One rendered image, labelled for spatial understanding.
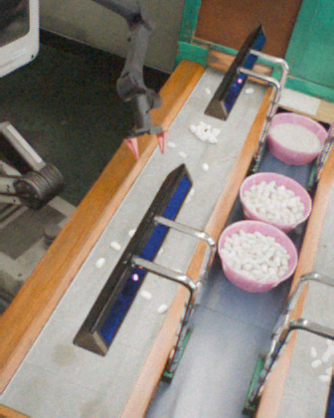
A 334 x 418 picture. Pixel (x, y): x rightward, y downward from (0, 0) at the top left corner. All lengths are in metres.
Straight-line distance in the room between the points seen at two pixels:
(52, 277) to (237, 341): 0.59
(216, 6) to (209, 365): 1.58
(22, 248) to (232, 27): 1.32
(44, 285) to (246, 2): 1.51
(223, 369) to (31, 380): 0.55
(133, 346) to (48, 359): 0.24
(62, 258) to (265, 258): 0.66
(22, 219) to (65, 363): 0.84
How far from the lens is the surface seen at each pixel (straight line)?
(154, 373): 1.65
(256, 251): 2.01
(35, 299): 1.76
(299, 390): 1.75
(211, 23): 2.75
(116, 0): 2.27
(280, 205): 2.21
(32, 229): 2.32
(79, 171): 3.27
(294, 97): 2.73
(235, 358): 1.82
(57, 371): 1.66
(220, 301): 1.93
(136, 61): 2.09
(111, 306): 1.33
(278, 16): 2.66
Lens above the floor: 2.19
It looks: 44 degrees down
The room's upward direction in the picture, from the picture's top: 11 degrees clockwise
